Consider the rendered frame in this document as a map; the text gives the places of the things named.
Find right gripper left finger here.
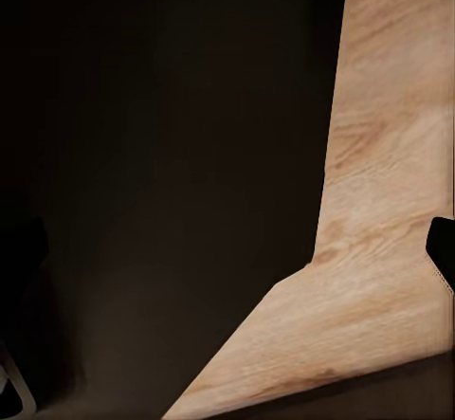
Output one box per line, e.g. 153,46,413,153
0,217,48,329

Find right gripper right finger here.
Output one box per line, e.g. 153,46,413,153
426,217,455,291

